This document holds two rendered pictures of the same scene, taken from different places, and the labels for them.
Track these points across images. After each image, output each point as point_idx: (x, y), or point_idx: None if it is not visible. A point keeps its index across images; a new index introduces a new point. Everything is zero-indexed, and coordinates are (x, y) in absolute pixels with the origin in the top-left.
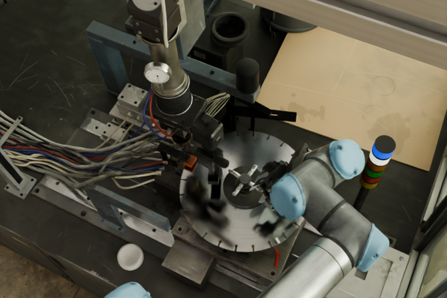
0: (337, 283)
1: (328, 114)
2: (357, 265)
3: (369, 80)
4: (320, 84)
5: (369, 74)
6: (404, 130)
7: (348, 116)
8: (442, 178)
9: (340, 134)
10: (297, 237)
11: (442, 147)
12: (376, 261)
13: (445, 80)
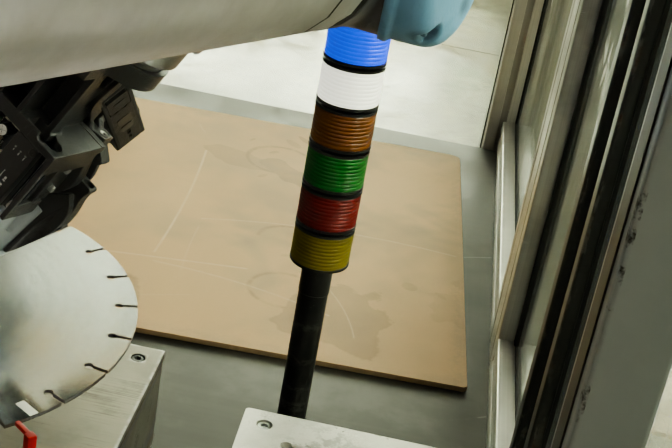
0: None
1: (151, 290)
2: None
3: (250, 231)
4: (117, 238)
5: (247, 222)
6: (370, 315)
7: (210, 292)
8: (510, 377)
9: (195, 326)
10: None
11: (480, 344)
12: (455, 18)
13: (440, 233)
